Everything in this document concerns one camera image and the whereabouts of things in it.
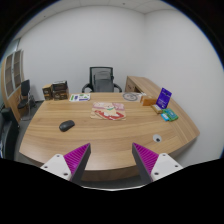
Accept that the round grey coaster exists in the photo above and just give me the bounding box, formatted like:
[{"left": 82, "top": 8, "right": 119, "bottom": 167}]
[{"left": 123, "top": 93, "right": 138, "bottom": 101}]

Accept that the yellow small box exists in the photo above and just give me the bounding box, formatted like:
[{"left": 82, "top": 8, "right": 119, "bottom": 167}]
[{"left": 151, "top": 104, "right": 162, "bottom": 114}]

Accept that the blue small packet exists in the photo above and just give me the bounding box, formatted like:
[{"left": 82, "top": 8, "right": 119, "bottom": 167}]
[{"left": 161, "top": 113, "right": 170, "bottom": 121}]

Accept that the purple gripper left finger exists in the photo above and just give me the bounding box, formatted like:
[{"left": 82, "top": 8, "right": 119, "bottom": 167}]
[{"left": 41, "top": 142, "right": 92, "bottom": 184}]

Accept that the wooden office desk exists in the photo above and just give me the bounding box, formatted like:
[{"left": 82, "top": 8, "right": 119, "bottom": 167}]
[{"left": 20, "top": 93, "right": 199, "bottom": 181}]

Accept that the white green leaflet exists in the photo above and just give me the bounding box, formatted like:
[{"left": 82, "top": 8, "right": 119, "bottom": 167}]
[{"left": 69, "top": 93, "right": 91, "bottom": 102}]

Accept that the black visitor chair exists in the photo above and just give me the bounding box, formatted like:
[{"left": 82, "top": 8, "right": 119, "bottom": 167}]
[{"left": 17, "top": 79, "right": 36, "bottom": 115}]

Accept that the pink red mouse pad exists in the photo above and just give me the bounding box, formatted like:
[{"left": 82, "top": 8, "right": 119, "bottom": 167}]
[{"left": 90, "top": 102, "right": 126, "bottom": 121}]

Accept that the wooden side return desk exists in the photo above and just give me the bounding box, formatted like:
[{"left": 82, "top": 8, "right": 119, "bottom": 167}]
[{"left": 125, "top": 76, "right": 161, "bottom": 98}]

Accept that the dark brown cardboard box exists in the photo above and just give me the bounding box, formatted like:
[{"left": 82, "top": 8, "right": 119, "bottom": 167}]
[{"left": 52, "top": 80, "right": 69, "bottom": 100}]

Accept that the small orange wooden box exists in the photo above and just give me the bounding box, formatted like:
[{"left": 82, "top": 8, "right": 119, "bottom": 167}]
[{"left": 140, "top": 96, "right": 157, "bottom": 106}]

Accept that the black chair at left edge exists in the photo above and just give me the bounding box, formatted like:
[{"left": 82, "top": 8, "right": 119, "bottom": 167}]
[{"left": 0, "top": 108, "right": 19, "bottom": 160}]

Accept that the desk cable grommet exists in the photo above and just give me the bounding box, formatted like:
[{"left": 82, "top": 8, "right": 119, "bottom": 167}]
[{"left": 153, "top": 134, "right": 162, "bottom": 143}]

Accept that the black computer mouse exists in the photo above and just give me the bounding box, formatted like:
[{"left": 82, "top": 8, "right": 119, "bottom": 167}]
[{"left": 59, "top": 120, "right": 75, "bottom": 132}]

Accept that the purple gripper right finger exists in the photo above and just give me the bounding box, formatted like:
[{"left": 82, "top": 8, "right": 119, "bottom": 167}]
[{"left": 131, "top": 142, "right": 184, "bottom": 184}]

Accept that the purple standing card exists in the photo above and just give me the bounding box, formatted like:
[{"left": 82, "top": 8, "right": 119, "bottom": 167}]
[{"left": 156, "top": 88, "right": 172, "bottom": 109}]

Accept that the small brown cardboard box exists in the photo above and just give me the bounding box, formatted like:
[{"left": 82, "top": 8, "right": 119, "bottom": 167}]
[{"left": 42, "top": 84, "right": 53, "bottom": 100}]

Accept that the black mesh office chair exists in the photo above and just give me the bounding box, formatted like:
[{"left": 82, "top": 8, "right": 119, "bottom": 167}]
[{"left": 82, "top": 67, "right": 122, "bottom": 92}]

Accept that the wooden glass door cabinet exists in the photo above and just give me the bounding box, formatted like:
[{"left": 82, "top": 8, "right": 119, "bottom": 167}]
[{"left": 1, "top": 50, "right": 24, "bottom": 121}]

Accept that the green packet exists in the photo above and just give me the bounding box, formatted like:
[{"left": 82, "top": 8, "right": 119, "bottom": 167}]
[{"left": 165, "top": 108, "right": 178, "bottom": 121}]

